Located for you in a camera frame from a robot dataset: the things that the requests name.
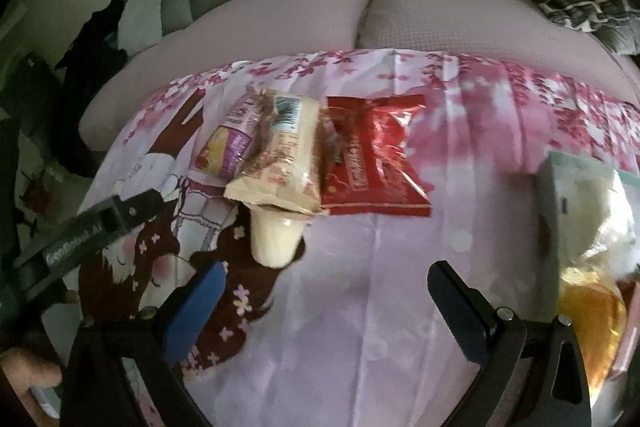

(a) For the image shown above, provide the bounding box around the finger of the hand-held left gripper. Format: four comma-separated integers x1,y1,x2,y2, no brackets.
107,188,165,233

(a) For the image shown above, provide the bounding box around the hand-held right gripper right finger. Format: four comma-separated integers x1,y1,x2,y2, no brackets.
426,260,597,427

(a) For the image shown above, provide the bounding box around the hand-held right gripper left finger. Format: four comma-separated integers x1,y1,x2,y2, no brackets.
60,259,228,427

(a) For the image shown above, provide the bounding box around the purple snack packet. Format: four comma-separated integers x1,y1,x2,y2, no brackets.
192,89,266,180

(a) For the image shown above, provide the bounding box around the cream plastic cup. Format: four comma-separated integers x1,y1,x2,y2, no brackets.
248,202,306,270

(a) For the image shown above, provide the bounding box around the yellow bread packet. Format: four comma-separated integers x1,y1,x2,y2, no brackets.
557,279,628,400

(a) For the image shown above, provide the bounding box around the beige snack packet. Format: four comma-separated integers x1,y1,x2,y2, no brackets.
223,89,331,215

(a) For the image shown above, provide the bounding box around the red snack packet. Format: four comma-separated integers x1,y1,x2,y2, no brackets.
320,94,433,218

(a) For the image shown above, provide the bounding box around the person's left hand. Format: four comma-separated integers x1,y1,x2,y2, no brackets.
0,347,63,408

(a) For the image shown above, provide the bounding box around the printed blanket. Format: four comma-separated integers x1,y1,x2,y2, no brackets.
40,49,640,427

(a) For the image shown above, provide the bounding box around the dark cloth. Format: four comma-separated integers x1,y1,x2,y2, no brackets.
55,0,131,178

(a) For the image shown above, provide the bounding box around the white crumpled packet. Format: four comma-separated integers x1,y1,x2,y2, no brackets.
565,167,640,278

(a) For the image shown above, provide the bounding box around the pink sofa seat cushion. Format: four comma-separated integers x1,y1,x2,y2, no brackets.
80,0,378,138
357,0,640,102

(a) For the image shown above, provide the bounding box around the grey pillow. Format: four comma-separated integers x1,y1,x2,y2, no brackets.
595,22,640,58

